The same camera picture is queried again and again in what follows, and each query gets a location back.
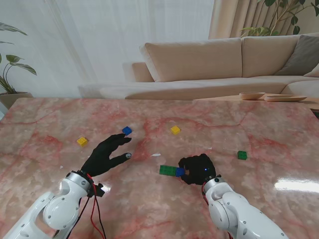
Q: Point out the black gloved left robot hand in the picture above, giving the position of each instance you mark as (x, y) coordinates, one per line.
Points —
(102, 159)

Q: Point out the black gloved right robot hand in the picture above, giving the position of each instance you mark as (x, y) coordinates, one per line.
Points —
(199, 169)

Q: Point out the blue toy brick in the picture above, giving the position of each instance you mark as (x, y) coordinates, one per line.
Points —
(127, 130)
(179, 172)

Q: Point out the yellow toy brick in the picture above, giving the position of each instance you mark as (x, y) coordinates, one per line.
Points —
(82, 141)
(175, 130)

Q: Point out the green toy brick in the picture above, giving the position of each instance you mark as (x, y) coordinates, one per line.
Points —
(163, 170)
(172, 170)
(242, 155)

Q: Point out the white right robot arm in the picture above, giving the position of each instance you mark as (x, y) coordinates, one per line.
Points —
(231, 211)

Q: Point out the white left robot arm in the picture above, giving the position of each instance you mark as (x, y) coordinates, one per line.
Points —
(59, 211)

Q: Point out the round wooden bowl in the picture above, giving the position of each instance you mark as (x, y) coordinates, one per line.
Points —
(252, 95)

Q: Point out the beige plant pot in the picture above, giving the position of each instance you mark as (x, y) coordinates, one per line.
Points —
(15, 99)

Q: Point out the beige fabric sofa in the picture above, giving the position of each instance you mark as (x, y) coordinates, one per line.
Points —
(199, 62)

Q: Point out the oval wooden tray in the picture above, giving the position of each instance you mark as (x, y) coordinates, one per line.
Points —
(285, 98)

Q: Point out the broad-leaf green houseplant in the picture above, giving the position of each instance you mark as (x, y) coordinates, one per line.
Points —
(25, 67)

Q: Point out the white sheer curtain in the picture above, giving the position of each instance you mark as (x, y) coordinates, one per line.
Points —
(99, 37)

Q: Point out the cream throw pillow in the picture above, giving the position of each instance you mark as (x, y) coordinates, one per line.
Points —
(313, 74)

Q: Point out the tall branching green houseplant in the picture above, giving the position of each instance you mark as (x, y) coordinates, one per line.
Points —
(259, 30)

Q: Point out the grey sofa cushion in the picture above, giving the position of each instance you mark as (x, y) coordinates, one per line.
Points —
(301, 54)

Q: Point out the beige drape curtain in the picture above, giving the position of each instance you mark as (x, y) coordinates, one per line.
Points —
(231, 17)

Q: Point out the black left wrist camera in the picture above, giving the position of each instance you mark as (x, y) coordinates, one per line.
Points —
(99, 190)

